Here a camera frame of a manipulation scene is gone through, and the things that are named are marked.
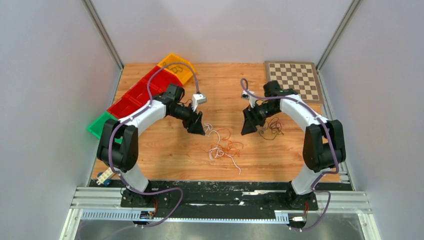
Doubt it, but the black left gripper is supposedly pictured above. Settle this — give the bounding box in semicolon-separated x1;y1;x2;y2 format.
170;101;206;137

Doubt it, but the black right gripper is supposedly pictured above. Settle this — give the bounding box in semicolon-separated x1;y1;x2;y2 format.
242;102;280;136

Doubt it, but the brown wire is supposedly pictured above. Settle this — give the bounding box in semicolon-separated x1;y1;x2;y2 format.
257;116;286;141

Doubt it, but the white wire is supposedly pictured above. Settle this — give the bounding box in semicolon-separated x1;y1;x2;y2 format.
203;123;242;175

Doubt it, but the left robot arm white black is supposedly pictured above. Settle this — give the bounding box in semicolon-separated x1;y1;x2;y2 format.
96;84;207;207

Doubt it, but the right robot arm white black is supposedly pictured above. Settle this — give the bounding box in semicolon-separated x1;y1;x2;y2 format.
240;78;346;209

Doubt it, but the yellow plastic bin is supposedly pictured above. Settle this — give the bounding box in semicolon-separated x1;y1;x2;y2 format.
157;53;196;85

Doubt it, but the red plastic bin far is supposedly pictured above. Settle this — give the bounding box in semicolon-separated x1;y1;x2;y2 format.
141;66;183;95

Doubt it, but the red plastic bin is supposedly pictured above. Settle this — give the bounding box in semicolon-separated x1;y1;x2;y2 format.
124;80;151;107
141;66;183;95
107;95;146;119

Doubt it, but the red plastic bin middle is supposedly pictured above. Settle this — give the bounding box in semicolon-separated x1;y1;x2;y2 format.
124;80;151;107

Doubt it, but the red plastic bin near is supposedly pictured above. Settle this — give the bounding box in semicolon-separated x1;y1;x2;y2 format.
107;95;146;119

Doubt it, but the wooden chessboard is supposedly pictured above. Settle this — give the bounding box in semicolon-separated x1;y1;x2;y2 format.
264;60;324;105

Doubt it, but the green plastic bin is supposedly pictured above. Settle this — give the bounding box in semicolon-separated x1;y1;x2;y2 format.
86;111;118;140

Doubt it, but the small white blue toy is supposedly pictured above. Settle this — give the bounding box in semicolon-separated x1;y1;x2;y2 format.
96;167;115;187

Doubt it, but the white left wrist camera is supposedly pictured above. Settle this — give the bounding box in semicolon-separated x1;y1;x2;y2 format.
191;93;207;112

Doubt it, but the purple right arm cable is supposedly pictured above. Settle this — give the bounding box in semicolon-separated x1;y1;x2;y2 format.
240;78;340;232

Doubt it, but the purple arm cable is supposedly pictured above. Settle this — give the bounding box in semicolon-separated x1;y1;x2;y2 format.
240;78;340;232
108;62;201;228

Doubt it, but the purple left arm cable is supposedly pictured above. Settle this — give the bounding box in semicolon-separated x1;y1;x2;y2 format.
108;62;201;228

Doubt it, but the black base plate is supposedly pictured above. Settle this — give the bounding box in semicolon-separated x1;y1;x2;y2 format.
88;179;353;220

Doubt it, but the aluminium frame rail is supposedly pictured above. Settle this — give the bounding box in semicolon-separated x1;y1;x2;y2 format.
70;187;372;214

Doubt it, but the white slotted cable duct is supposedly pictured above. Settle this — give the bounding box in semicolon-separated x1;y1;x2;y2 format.
80;209;289;224

